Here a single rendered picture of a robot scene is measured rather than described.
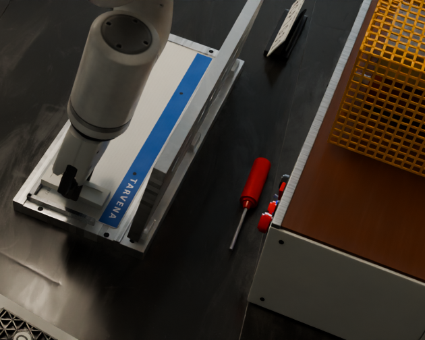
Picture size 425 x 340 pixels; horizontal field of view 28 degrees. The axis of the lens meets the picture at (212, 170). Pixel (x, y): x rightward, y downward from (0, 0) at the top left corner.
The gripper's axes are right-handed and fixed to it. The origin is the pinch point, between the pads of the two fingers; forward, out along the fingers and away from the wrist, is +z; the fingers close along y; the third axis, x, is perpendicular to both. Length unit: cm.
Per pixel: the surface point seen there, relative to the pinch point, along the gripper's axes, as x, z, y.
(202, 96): 10.8, -18.6, -8.8
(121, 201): 7.2, 1.6, -1.3
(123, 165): 4.8, 2.1, -7.6
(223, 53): 10.5, -18.6, -18.0
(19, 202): -5.7, 4.1, 5.4
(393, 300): 44.1, -18.1, 6.0
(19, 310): 2.7, 3.7, 20.4
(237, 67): 13.0, -0.6, -35.1
